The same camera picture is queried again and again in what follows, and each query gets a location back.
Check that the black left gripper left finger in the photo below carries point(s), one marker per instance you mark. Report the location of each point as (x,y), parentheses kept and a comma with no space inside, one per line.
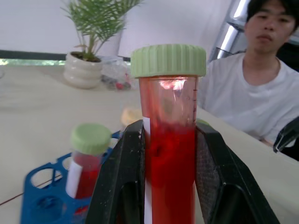
(112,177)

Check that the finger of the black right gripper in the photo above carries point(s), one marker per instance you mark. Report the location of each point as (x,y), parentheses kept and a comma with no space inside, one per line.
(286,136)

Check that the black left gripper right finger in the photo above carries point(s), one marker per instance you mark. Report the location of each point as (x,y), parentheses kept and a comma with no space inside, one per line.
(231,182)

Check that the red test tube green cap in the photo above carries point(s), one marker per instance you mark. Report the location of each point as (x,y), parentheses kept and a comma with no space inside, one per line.
(87,161)
(171,130)

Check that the yellow test tube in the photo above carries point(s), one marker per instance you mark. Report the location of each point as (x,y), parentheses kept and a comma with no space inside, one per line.
(129,116)

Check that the blue test tube rack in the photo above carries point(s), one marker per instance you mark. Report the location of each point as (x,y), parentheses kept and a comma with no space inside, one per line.
(49,193)

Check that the person in white t-shirt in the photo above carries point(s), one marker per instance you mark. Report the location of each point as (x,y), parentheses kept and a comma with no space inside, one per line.
(254,77)

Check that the clear plastic bag with items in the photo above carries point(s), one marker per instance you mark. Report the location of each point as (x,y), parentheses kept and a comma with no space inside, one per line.
(115,74)

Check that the potted palm plant white pot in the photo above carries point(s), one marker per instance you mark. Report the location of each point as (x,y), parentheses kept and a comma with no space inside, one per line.
(90,51)

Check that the silver metal frame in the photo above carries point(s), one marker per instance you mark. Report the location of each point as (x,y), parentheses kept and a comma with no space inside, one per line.
(230,30)

